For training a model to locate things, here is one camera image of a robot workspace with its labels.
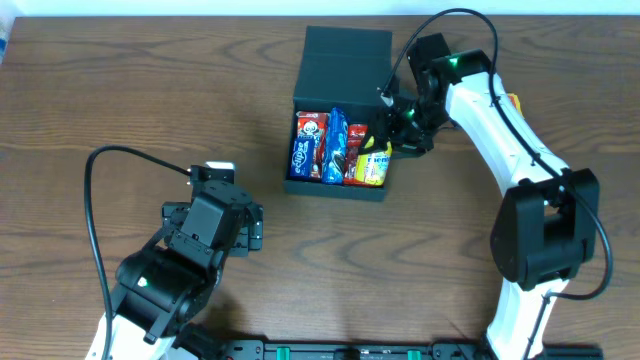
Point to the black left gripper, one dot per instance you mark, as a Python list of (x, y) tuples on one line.
[(253, 230)]

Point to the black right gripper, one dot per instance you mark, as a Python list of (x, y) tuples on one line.
[(392, 129)]

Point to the red snack bag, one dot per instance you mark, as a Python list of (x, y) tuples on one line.
[(356, 133)]

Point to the blue Oreo cookie pack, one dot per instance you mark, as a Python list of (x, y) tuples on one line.
[(335, 147)]

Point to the dark green box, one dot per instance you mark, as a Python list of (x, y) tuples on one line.
[(343, 68)]

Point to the red Hello Panda box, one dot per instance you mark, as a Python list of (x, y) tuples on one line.
[(314, 124)]

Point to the blue Eclipse mint tin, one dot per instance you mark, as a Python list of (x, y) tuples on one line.
[(302, 157)]

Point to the yellow orange snack packet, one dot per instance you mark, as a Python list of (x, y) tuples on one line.
[(516, 102)]

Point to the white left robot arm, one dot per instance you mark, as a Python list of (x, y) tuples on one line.
[(166, 283)]

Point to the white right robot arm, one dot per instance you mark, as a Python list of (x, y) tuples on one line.
[(547, 222)]

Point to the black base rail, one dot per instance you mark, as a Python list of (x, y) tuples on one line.
[(269, 350)]

